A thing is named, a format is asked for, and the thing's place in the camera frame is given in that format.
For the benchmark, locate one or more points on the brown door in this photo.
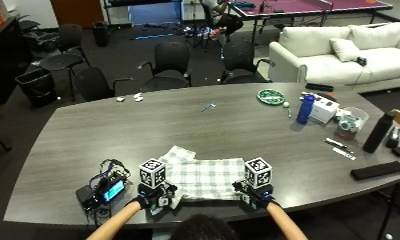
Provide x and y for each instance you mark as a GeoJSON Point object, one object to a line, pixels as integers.
{"type": "Point", "coordinates": [74, 11]}

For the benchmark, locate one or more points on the black white marker pen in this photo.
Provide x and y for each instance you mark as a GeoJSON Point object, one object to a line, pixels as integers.
{"type": "Point", "coordinates": [334, 143]}

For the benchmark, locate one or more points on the person's left hand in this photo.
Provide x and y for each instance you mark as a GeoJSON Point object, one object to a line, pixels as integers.
{"type": "Point", "coordinates": [148, 196]}

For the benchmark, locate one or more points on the white sofa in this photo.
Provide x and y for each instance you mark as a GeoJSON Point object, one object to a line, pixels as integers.
{"type": "Point", "coordinates": [323, 70]}

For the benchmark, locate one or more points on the small white ball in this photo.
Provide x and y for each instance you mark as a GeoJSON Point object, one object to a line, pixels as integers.
{"type": "Point", "coordinates": [285, 104]}

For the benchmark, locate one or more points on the black stapler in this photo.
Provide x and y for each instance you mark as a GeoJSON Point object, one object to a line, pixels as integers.
{"type": "Point", "coordinates": [393, 137]}

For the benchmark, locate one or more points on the white grey plaid cloth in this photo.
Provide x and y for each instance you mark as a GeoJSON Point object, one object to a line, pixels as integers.
{"type": "Point", "coordinates": [204, 176]}

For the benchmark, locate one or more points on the large white cushion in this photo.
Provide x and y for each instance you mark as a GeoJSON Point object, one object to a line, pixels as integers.
{"type": "Point", "coordinates": [377, 35]}

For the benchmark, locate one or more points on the black chair without arms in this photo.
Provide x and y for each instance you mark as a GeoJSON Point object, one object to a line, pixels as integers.
{"type": "Point", "coordinates": [64, 60]}

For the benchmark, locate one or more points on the black round bin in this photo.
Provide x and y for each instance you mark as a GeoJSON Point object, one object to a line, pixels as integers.
{"type": "Point", "coordinates": [100, 33]}

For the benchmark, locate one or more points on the small white paper scrap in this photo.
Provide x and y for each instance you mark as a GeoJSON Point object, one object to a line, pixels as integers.
{"type": "Point", "coordinates": [120, 99]}

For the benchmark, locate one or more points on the black armchair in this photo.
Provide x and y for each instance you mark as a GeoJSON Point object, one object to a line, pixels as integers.
{"type": "Point", "coordinates": [238, 58]}
{"type": "Point", "coordinates": [90, 85]}
{"type": "Point", "coordinates": [170, 60]}

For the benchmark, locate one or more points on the purple table tennis table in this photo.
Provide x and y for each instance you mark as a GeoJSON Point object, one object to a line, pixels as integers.
{"type": "Point", "coordinates": [297, 6]}

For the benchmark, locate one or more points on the black remote control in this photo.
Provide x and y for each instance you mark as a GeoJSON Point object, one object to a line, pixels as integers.
{"type": "Point", "coordinates": [318, 87]}

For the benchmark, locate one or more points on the clear plastic container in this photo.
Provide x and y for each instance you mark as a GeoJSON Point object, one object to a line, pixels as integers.
{"type": "Point", "coordinates": [351, 123]}

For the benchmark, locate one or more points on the white cardboard box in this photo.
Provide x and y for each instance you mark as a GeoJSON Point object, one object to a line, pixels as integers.
{"type": "Point", "coordinates": [323, 110]}

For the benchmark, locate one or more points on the white marker cube on left glove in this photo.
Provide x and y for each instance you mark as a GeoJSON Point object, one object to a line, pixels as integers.
{"type": "Point", "coordinates": [152, 173]}

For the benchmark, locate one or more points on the long black flat case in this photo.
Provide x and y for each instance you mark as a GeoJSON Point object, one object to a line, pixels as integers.
{"type": "Point", "coordinates": [378, 170]}

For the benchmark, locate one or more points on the blue water bottle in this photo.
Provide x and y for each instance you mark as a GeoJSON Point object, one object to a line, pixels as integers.
{"type": "Point", "coordinates": [305, 110]}

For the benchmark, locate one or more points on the black game controller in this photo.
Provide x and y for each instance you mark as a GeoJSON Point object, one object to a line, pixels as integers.
{"type": "Point", "coordinates": [361, 61]}

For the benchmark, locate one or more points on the black tall bottle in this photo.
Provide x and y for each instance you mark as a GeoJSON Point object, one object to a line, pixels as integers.
{"type": "Point", "coordinates": [377, 133]}

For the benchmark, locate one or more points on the white marker cube on glove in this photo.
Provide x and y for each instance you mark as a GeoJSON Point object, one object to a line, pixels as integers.
{"type": "Point", "coordinates": [257, 173]}
{"type": "Point", "coordinates": [152, 173]}

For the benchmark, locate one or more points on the black side cabinet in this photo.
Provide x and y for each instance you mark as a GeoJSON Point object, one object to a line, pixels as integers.
{"type": "Point", "coordinates": [4, 56]}

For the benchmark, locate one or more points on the white marker cube on right glove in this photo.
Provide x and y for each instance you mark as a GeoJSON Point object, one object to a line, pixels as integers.
{"type": "Point", "coordinates": [257, 173]}

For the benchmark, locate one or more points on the green pen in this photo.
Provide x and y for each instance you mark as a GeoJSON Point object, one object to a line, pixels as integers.
{"type": "Point", "coordinates": [287, 112]}

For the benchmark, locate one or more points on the green round plate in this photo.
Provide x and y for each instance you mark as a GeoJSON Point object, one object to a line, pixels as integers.
{"type": "Point", "coordinates": [270, 96]}

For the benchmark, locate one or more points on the small white cushion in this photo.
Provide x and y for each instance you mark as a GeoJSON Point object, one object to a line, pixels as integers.
{"type": "Point", "coordinates": [343, 49]}

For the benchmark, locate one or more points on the larger white paper scrap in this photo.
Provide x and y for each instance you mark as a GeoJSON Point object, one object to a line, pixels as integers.
{"type": "Point", "coordinates": [138, 97]}

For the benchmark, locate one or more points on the person's right hand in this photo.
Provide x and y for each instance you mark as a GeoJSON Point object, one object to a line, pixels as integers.
{"type": "Point", "coordinates": [257, 196]}

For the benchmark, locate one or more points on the black square waste bin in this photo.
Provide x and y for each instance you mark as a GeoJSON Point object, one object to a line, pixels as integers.
{"type": "Point", "coordinates": [37, 86]}

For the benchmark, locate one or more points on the blue board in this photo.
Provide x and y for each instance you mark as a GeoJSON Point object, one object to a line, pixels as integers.
{"type": "Point", "coordinates": [154, 13]}

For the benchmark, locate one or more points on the black device with lit screen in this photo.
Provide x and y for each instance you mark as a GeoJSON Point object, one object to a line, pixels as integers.
{"type": "Point", "coordinates": [108, 191]}

